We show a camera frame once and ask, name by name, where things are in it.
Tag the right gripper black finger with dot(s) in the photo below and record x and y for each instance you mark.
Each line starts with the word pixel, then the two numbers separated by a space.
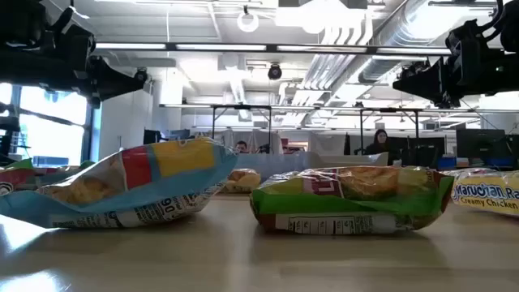
pixel 444 97
pixel 434 83

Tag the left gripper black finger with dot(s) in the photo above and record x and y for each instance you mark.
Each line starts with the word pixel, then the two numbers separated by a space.
pixel 109 75
pixel 103 93

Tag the person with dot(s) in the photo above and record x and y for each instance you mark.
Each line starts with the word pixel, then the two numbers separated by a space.
pixel 381 144
pixel 242 147

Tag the blue storage box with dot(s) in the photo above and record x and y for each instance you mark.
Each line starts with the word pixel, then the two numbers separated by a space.
pixel 500 162

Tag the small black monitor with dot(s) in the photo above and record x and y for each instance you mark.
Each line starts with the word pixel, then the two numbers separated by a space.
pixel 152 136

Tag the black equipment stand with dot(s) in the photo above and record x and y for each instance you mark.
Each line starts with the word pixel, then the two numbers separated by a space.
pixel 8 123

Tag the black ceiling camera cluster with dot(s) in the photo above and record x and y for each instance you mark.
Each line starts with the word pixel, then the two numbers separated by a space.
pixel 409 67

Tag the silver air duct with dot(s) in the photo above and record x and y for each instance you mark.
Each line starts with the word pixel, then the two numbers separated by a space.
pixel 405 24

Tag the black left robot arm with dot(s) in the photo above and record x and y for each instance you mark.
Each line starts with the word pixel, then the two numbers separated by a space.
pixel 24 61

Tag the yellow Maruchan noodle pack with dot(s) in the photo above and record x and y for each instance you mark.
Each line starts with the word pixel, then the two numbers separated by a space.
pixel 243 180
pixel 486 194

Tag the black metal rig frame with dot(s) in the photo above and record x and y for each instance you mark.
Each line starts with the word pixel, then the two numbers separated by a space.
pixel 241 107
pixel 389 110

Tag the large black monitor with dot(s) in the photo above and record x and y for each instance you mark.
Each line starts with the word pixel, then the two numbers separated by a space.
pixel 480 144

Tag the ceiling light rail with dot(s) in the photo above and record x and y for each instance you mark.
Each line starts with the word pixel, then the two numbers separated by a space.
pixel 271 48

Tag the black dome camera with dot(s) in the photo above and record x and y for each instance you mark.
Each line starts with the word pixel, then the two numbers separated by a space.
pixel 275 72
pixel 141 75

